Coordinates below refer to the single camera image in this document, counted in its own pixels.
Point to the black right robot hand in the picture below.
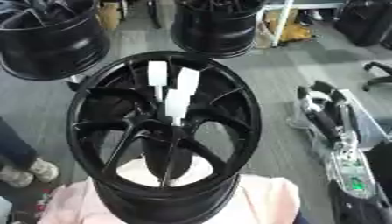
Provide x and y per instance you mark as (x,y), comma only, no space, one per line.
(326,116)

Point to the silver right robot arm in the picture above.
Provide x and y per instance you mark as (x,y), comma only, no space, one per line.
(357,178)

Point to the black spoked wheel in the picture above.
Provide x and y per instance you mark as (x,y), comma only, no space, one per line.
(235,122)

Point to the black wheel rim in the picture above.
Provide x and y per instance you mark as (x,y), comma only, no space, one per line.
(51,40)
(217,27)

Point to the yellow cardboard box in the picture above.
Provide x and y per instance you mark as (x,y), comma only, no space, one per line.
(295,30)

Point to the black bag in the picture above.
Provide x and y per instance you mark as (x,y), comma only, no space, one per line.
(365,20)

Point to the pink cloth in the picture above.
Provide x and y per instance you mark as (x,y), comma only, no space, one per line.
(265,201)

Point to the white table frame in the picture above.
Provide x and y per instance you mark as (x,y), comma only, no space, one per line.
(286,17)

